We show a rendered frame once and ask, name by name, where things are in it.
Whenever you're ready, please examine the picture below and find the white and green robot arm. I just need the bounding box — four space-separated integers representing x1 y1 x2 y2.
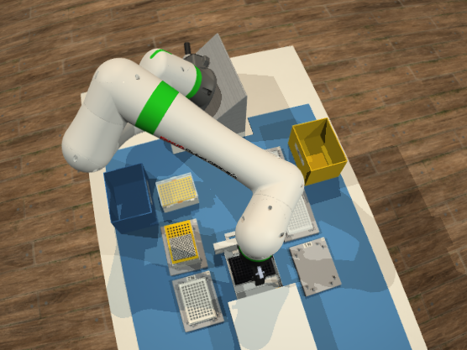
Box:
61 42 305 266

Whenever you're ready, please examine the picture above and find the dark blue open bin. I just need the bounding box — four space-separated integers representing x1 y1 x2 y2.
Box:
103 163 159 234

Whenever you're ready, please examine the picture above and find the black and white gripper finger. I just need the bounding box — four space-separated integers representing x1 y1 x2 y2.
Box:
250 265 266 286

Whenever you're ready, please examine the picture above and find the blue work mat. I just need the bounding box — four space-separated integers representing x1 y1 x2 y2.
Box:
105 103 412 350

